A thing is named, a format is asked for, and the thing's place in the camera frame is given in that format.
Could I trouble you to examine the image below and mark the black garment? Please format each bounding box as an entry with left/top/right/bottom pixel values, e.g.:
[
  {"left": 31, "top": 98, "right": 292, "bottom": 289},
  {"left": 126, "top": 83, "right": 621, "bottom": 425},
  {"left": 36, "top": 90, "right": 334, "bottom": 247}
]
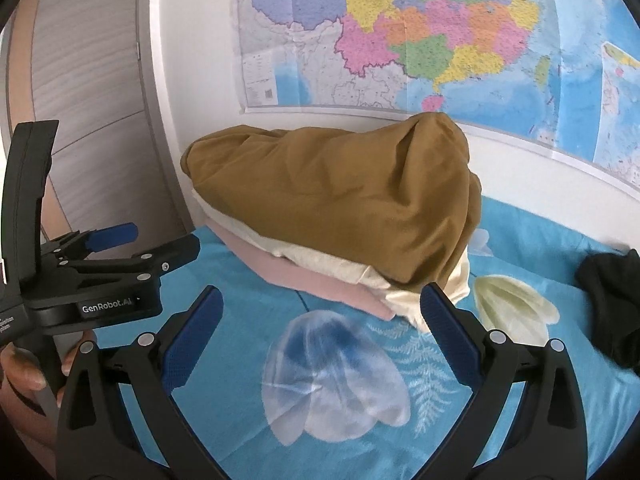
[{"left": 575, "top": 249, "right": 640, "bottom": 374}]

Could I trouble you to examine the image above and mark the blue bed sheet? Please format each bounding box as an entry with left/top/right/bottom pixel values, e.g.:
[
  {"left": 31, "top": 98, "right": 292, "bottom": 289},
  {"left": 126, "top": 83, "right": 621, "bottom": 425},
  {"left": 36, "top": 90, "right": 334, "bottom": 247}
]
[{"left": 161, "top": 198, "right": 639, "bottom": 479}]

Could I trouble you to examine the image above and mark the grey wardrobe door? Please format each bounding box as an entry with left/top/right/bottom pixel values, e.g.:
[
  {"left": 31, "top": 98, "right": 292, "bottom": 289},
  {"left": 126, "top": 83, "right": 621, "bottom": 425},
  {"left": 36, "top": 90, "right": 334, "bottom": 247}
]
[{"left": 1, "top": 0, "right": 193, "bottom": 257}]

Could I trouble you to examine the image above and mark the pink folded garment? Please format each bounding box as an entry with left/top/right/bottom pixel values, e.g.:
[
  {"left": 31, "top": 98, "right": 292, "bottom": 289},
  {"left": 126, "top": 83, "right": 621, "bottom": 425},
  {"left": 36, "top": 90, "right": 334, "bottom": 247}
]
[{"left": 206, "top": 220, "right": 395, "bottom": 321}]

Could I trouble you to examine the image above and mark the colourful wall map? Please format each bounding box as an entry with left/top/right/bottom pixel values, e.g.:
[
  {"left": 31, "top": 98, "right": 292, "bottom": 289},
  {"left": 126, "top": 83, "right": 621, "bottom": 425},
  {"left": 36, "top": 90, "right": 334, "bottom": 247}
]
[{"left": 232, "top": 0, "right": 639, "bottom": 186}]

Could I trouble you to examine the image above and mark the mustard brown shirt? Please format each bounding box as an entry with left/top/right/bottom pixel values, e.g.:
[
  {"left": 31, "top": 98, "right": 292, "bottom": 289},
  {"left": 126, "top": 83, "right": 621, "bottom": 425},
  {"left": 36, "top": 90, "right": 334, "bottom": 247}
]
[{"left": 181, "top": 113, "right": 482, "bottom": 292}]

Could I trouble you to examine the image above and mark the person's left hand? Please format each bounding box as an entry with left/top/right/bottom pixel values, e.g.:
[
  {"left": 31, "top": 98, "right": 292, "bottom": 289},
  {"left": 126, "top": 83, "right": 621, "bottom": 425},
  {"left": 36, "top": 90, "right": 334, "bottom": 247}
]
[{"left": 0, "top": 328, "right": 97, "bottom": 451}]

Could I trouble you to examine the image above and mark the cream folded garment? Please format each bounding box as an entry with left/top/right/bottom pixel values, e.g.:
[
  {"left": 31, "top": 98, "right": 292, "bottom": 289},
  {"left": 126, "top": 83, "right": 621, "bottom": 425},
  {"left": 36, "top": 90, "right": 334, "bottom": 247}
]
[{"left": 192, "top": 188, "right": 472, "bottom": 334}]

